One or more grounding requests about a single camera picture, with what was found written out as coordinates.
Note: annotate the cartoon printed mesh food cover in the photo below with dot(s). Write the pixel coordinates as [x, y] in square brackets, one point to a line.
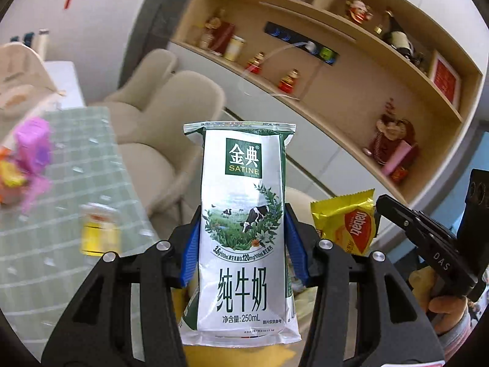
[19, 72]

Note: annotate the white yellow toy bin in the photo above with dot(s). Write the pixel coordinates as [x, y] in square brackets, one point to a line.
[100, 229]

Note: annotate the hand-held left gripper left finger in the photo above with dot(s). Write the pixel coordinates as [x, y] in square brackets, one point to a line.
[190, 260]

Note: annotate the small red doll figurine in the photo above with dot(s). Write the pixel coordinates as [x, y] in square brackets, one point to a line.
[255, 64]
[289, 81]

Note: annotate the dark wine bottle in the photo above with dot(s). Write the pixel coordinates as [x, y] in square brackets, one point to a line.
[399, 36]

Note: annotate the pink bear-shaped blister pack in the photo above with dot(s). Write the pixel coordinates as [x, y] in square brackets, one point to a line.
[36, 193]

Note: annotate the person's right hand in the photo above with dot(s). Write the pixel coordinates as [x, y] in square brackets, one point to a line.
[449, 311]

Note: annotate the wooden wall shelf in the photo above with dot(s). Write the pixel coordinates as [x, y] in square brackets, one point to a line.
[344, 65]

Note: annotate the red framed picture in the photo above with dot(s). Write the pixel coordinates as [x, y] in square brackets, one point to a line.
[444, 78]

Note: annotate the orange packaging bag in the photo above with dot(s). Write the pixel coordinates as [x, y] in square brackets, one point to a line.
[4, 155]

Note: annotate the dark teal cup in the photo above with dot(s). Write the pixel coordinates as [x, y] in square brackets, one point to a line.
[28, 38]

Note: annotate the black wall power strip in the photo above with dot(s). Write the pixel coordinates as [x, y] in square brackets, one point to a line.
[298, 42]

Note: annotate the white green milk pouch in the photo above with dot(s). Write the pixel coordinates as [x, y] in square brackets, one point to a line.
[242, 198]

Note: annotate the yellow wafer packet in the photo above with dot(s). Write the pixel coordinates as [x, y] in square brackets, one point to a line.
[344, 221]

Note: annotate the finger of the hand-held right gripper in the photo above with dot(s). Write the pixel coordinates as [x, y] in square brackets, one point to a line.
[397, 214]

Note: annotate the large seated red doll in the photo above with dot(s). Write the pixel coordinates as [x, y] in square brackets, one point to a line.
[393, 141]

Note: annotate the white charger plug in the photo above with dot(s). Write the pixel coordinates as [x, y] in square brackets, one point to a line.
[312, 46]

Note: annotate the flower doll with red box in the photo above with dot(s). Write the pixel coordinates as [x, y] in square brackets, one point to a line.
[217, 30]

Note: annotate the purple plastic box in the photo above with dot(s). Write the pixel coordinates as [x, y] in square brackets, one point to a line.
[33, 145]

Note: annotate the cream lidded cup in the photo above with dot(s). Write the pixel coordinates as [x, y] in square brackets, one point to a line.
[234, 47]

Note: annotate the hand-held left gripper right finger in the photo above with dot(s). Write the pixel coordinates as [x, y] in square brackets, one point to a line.
[296, 252]

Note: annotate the white thermos bottle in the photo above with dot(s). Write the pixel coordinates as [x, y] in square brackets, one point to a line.
[43, 44]

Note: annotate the green checked tablecloth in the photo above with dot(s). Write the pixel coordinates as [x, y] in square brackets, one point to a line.
[57, 275]

